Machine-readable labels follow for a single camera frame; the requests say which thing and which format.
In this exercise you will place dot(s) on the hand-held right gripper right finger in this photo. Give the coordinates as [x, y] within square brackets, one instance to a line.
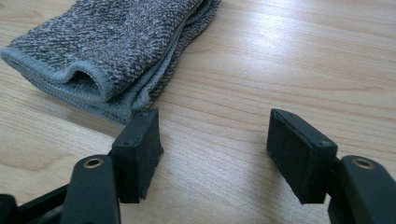
[299, 155]

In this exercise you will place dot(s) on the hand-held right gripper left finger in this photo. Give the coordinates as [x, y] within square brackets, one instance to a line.
[137, 155]

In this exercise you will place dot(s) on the grey knitted sock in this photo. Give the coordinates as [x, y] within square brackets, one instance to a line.
[109, 37]

